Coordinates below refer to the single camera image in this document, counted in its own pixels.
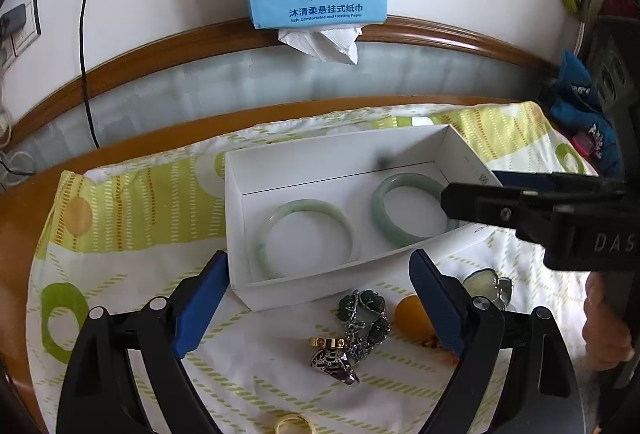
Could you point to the white vivo cardboard box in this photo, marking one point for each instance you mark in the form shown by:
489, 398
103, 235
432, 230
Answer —
345, 169

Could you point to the black wall charger plug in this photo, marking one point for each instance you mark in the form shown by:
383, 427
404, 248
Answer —
12, 21

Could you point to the pale jade silver-framed pendant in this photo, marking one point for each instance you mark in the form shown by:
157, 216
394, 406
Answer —
482, 283

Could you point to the blue cloth bag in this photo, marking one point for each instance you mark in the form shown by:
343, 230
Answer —
572, 102

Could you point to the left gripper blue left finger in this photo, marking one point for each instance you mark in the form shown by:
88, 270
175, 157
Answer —
195, 302

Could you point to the green patterned white cloth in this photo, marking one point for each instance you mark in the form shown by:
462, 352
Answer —
123, 233

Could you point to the large pale jade bangle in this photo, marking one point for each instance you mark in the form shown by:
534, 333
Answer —
304, 237

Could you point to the small green jade bangle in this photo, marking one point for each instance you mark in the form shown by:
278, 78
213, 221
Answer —
396, 235

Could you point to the wooden headboard rail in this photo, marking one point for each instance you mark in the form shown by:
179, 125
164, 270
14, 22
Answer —
240, 35

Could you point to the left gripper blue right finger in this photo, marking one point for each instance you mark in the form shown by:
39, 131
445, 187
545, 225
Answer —
443, 298

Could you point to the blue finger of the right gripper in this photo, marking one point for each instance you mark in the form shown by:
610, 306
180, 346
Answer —
547, 181
519, 209

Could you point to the amber oval pendant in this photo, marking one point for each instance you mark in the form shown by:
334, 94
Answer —
412, 321

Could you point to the right hand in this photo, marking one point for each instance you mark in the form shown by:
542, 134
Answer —
608, 340

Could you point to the white wall socket panel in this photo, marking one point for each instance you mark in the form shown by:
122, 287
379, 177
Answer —
19, 42

